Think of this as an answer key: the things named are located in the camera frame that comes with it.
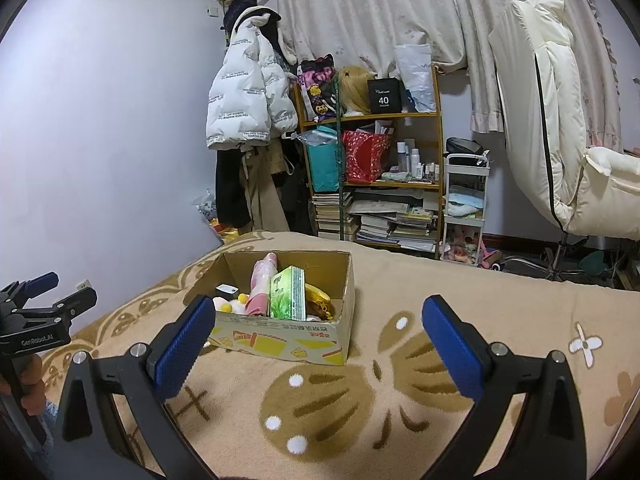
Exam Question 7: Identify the teal gift bag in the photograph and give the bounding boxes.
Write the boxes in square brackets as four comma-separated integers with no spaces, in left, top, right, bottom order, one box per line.
[302,127,343,193]

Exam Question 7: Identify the group of cosmetic bottles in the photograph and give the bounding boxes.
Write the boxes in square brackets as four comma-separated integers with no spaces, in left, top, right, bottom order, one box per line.
[397,137,442,183]

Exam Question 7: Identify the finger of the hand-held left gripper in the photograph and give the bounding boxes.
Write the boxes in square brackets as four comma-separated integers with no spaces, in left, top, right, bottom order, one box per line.
[0,271,60,311]
[10,287,98,331]

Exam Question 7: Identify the pile of books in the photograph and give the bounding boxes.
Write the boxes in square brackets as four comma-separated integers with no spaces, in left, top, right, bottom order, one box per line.
[310,190,441,253]

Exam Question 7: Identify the red gift bag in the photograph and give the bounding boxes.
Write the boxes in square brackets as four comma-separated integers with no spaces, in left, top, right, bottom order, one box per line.
[341,129,393,184]

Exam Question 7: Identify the wooden bookshelf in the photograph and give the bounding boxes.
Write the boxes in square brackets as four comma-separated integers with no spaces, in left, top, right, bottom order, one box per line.
[292,65,446,261]

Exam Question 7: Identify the purple printed bag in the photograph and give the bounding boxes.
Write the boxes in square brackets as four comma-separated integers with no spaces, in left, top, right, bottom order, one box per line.
[298,54,341,122]

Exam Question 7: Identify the yellow plastic bag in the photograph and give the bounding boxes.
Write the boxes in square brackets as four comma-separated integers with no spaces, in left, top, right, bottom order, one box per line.
[195,195,241,246]

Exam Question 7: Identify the clear plastic bag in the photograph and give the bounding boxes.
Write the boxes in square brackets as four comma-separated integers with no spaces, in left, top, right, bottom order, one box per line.
[394,42,437,113]

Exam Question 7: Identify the pink plush toy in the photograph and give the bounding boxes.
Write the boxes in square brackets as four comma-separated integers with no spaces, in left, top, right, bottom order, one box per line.
[445,225,483,263]

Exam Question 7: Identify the cream padded chair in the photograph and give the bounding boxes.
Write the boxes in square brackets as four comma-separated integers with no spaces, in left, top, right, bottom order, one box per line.
[487,0,640,281]

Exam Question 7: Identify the beige hanging trousers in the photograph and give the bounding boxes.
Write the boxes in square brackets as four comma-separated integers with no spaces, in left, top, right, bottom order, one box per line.
[239,145,296,233]

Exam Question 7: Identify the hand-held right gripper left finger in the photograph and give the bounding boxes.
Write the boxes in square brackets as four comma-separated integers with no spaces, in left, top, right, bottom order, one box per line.
[52,294,221,480]

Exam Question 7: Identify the black box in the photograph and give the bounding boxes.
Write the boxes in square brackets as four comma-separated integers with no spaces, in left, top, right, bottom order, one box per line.
[367,78,405,115]

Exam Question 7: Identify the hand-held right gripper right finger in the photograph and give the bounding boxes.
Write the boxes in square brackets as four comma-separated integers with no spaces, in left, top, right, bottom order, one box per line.
[421,295,588,480]

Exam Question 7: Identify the person's left hand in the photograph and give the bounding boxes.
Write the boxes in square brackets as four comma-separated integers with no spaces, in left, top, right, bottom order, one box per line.
[19,352,48,417]

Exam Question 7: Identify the printed cardboard box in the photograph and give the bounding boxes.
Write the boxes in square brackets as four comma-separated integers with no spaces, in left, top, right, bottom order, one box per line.
[184,250,357,367]

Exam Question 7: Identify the white rolling cart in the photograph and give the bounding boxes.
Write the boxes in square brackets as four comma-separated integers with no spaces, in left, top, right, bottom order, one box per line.
[440,152,490,266]

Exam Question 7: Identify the dark hat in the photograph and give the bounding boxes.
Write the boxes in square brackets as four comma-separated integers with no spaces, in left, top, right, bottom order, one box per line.
[222,0,282,36]

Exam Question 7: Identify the folded light blue cloth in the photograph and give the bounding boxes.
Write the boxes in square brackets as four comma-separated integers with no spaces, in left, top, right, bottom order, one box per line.
[445,185,486,218]

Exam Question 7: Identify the black bag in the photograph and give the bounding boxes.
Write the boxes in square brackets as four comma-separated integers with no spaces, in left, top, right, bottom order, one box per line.
[445,136,485,157]

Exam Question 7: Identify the pink plastic bag roll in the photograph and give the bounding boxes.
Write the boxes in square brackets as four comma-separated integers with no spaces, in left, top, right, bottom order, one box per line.
[244,252,280,317]

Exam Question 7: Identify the white puffer jacket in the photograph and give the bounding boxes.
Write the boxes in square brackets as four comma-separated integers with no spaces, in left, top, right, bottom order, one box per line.
[206,7,300,150]

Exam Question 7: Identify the blonde wig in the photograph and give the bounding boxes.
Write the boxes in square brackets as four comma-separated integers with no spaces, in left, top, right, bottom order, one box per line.
[337,66,373,116]

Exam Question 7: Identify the beige patterned blanket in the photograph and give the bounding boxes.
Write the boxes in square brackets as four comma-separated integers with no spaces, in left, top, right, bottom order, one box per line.
[37,230,640,480]

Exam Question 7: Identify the green tissue pack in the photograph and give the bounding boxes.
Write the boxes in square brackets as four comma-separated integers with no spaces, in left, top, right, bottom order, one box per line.
[269,266,307,322]

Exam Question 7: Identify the white and yellow plush toy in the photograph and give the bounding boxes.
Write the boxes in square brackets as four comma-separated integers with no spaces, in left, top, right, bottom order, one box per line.
[212,292,251,315]

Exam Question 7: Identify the black hanging clothing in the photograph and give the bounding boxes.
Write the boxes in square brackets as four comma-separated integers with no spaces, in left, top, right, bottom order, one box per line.
[215,147,251,228]

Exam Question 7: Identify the floral beige curtain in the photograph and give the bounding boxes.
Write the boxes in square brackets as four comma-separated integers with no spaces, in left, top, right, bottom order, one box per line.
[267,0,626,133]

